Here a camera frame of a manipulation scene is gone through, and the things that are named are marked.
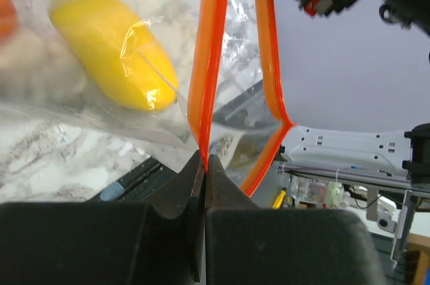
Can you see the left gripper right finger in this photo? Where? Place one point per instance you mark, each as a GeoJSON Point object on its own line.
{"type": "Point", "coordinates": [246, 244]}

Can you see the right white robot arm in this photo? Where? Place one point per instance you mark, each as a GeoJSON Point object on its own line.
{"type": "Point", "coordinates": [402, 154]}

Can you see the orange toy carrot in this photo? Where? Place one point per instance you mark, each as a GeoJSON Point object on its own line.
{"type": "Point", "coordinates": [9, 21]}

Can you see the clear zip top bag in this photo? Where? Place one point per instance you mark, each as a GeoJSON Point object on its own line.
{"type": "Point", "coordinates": [186, 75]}

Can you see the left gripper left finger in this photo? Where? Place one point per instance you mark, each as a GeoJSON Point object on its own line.
{"type": "Point", "coordinates": [154, 241]}

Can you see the yellow toy squash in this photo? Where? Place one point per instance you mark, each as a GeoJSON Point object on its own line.
{"type": "Point", "coordinates": [118, 51]}

